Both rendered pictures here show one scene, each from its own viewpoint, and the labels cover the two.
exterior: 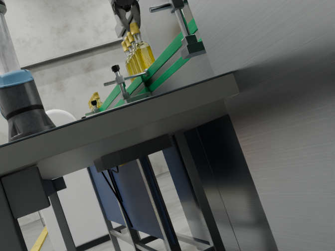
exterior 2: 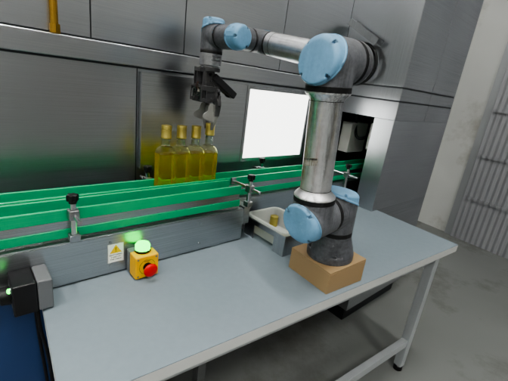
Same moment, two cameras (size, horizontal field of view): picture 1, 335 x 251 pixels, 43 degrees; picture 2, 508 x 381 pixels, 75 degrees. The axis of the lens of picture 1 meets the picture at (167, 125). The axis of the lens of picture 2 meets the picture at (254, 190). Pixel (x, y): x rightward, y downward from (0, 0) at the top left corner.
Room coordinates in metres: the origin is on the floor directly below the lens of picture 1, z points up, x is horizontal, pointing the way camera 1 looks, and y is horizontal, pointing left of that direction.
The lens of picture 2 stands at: (1.96, 1.19, 1.33)
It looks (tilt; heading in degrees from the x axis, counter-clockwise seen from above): 18 degrees down; 246
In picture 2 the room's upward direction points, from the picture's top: 8 degrees clockwise
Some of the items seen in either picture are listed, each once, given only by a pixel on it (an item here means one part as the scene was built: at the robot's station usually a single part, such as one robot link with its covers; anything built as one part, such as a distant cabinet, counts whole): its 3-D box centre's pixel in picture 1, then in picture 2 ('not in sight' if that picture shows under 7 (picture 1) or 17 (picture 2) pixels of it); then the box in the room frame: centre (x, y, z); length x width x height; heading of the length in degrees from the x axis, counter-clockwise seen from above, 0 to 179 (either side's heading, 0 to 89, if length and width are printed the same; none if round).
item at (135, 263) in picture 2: not in sight; (142, 261); (1.89, 0.29, 0.79); 0.07 x 0.07 x 0.07; 19
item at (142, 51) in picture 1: (148, 68); (206, 171); (1.63, -0.01, 0.99); 0.06 x 0.06 x 0.21; 19
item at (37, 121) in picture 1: (30, 126); (331, 240); (1.31, 0.40, 0.88); 0.15 x 0.15 x 0.10
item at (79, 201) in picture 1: (67, 179); not in sight; (4.47, 1.17, 0.71); 0.73 x 0.66 x 1.43; 105
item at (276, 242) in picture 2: not in sight; (274, 227); (1.37, 0.11, 0.79); 0.27 x 0.17 x 0.08; 109
